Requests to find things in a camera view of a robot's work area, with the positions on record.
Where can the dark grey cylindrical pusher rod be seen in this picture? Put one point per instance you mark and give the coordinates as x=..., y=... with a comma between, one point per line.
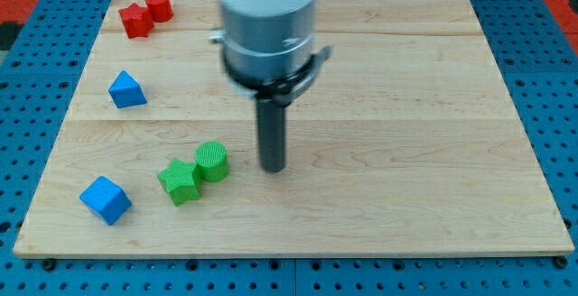
x=270, y=129

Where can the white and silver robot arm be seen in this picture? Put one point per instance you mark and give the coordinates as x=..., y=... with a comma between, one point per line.
x=267, y=56

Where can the green star block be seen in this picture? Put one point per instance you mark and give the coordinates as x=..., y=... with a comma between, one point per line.
x=181, y=181

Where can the blue triangle block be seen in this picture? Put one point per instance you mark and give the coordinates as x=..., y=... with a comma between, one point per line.
x=125, y=91

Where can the red star block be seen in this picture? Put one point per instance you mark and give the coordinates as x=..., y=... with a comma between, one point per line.
x=136, y=20

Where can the green cylinder block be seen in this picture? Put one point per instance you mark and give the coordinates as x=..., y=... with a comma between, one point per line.
x=212, y=158

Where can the light wooden board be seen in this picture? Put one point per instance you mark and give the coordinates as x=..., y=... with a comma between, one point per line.
x=407, y=144

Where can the red cylinder block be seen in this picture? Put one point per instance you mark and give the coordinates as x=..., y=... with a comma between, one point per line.
x=160, y=10

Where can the blue cube block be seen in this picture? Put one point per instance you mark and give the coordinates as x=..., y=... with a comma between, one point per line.
x=106, y=200

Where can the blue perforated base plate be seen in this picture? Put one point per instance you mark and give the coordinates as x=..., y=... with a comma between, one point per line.
x=44, y=46

